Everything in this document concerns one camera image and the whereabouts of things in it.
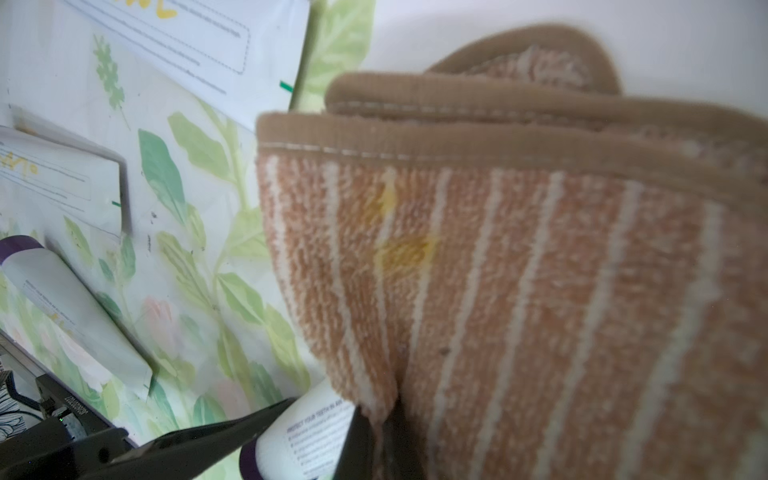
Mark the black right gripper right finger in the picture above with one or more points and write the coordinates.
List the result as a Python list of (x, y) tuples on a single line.
[(399, 455)]

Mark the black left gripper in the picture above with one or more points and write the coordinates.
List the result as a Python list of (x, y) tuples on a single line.
[(72, 439)]

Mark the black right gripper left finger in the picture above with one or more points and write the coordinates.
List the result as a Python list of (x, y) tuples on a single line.
[(357, 458)]

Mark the white tube purple cap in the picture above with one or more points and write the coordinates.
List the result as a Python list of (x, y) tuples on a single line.
[(304, 442), (52, 286)]

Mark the brown striped towel cloth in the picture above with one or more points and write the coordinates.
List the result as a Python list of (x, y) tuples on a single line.
[(557, 280)]

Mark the white tube black cap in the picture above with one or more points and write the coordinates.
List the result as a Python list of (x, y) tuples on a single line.
[(81, 183)]

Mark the white tube dark cap left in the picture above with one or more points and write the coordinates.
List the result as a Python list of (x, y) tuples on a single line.
[(240, 57)]

